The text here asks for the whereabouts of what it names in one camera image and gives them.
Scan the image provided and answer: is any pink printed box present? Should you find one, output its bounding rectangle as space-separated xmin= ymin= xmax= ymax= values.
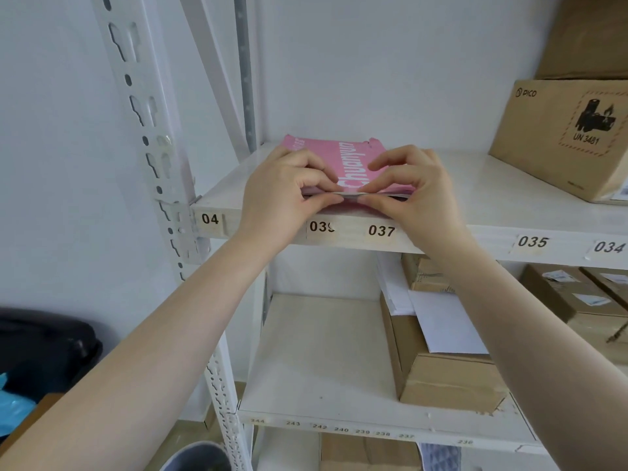
xmin=281 ymin=134 xmax=416 ymax=205

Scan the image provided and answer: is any black bag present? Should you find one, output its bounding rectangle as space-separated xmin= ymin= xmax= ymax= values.
xmin=0 ymin=307 xmax=104 ymax=404

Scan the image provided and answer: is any grey patterned packet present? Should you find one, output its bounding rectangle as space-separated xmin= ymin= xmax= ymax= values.
xmin=420 ymin=442 xmax=462 ymax=471

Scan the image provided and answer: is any grey round bin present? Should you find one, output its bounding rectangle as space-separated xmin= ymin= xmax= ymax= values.
xmin=159 ymin=440 xmax=232 ymax=471

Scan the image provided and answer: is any stack of white papers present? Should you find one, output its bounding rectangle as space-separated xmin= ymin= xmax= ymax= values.
xmin=376 ymin=253 xmax=418 ymax=317

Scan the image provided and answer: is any person's left forearm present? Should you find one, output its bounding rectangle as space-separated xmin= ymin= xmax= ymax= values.
xmin=0 ymin=229 xmax=296 ymax=471

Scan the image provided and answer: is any blue plastic bag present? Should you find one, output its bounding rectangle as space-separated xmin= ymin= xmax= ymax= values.
xmin=0 ymin=373 xmax=38 ymax=438

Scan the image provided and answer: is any person's left hand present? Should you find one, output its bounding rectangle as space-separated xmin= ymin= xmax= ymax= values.
xmin=235 ymin=146 xmax=345 ymax=253

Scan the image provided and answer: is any small taped cardboard box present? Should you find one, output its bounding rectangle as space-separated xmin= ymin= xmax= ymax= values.
xmin=401 ymin=253 xmax=455 ymax=294

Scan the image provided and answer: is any cardboard box with white labels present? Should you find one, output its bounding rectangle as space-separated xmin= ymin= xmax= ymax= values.
xmin=519 ymin=263 xmax=628 ymax=366
xmin=581 ymin=267 xmax=628 ymax=310

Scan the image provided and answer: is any white paper sheet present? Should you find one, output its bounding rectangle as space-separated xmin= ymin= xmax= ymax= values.
xmin=408 ymin=289 xmax=490 ymax=356

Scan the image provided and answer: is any low brown cardboard box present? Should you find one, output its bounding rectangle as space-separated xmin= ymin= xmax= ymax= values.
xmin=319 ymin=432 xmax=423 ymax=471

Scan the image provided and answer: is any white metal shelving rack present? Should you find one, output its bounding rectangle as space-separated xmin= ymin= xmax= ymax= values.
xmin=91 ymin=0 xmax=628 ymax=471

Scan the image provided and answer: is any person's right hand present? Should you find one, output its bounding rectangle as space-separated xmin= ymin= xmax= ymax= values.
xmin=357 ymin=144 xmax=475 ymax=255

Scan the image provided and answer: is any large cardboard box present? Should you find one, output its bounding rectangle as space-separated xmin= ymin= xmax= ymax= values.
xmin=380 ymin=291 xmax=509 ymax=415

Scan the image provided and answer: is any plain brown cardboard box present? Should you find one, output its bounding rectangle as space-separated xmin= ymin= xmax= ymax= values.
xmin=535 ymin=0 xmax=628 ymax=80

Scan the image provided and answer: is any cardboard box with black print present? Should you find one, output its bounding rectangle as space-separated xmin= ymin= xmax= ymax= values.
xmin=489 ymin=79 xmax=628 ymax=205

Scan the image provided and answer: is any person's right forearm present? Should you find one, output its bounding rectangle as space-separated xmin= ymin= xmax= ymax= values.
xmin=422 ymin=234 xmax=628 ymax=471

